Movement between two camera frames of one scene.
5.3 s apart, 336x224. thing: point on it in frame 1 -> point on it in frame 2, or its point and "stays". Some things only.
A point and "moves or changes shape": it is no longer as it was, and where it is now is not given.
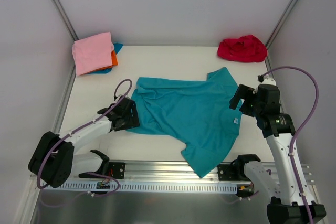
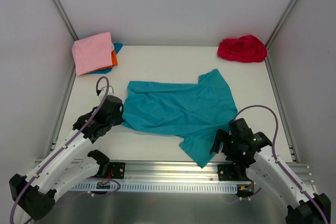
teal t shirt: [203, 115] moves or changes shape
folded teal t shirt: [117, 47] stays
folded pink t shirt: [93, 53] stays
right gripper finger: [249, 106] -> [221, 136]
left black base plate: [116, 170] stays
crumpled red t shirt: [247, 49] stays
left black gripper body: [130, 116] -> [115, 118]
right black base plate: [228, 172] stays
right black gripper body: [243, 95] -> [224, 144]
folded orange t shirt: [114, 61] stays
